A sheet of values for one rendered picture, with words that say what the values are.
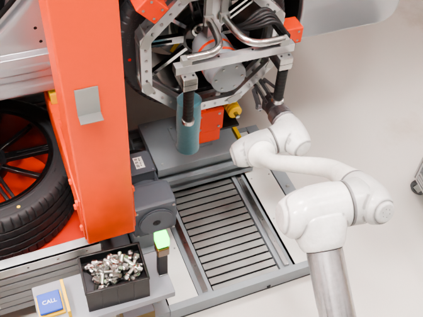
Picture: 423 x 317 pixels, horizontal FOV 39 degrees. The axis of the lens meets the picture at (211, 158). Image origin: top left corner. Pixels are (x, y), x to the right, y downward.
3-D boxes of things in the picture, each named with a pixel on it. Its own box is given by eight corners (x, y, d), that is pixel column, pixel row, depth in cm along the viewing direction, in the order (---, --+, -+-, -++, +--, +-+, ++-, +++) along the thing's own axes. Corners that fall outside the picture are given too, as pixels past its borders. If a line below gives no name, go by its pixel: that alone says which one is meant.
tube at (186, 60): (212, 22, 203) (213, -5, 196) (234, 56, 192) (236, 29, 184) (163, 32, 198) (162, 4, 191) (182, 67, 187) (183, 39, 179)
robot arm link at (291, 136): (296, 107, 218) (264, 120, 217) (316, 136, 209) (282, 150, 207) (297, 126, 227) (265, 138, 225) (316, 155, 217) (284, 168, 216)
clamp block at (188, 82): (188, 72, 197) (188, 60, 193) (197, 89, 192) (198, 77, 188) (174, 75, 196) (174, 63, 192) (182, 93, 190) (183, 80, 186)
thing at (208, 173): (223, 120, 300) (224, 106, 293) (252, 172, 278) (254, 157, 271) (126, 143, 286) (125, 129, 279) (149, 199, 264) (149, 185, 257)
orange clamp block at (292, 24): (270, 35, 228) (292, 31, 230) (280, 47, 223) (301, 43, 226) (273, 19, 223) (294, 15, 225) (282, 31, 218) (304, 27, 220)
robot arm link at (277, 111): (299, 117, 224) (292, 107, 227) (286, 109, 217) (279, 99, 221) (281, 133, 227) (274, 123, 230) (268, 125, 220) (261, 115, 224)
